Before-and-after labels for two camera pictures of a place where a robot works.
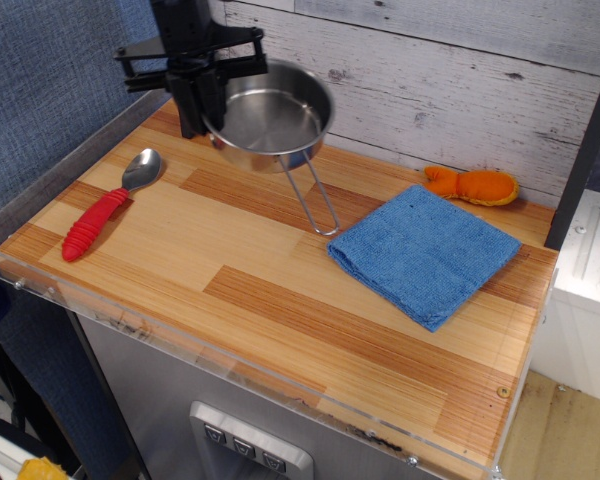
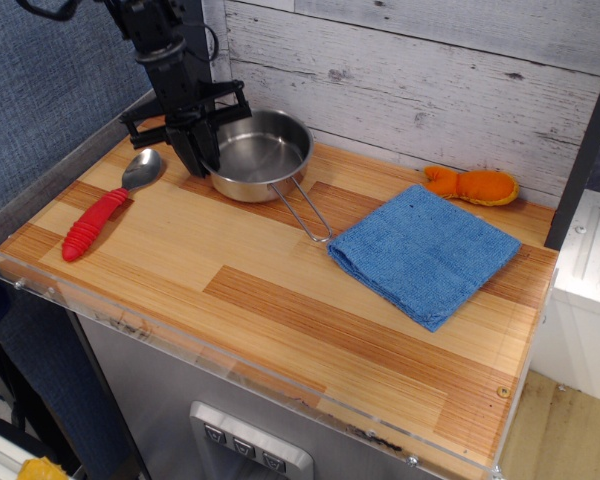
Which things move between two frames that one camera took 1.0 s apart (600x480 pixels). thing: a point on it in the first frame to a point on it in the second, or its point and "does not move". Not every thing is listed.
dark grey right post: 580,168 does not move
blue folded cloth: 428,252 does not move
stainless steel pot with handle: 286,114 to 263,150
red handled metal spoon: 140,169 does not move
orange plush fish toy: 482,187 does not move
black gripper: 196,57 to 187,110
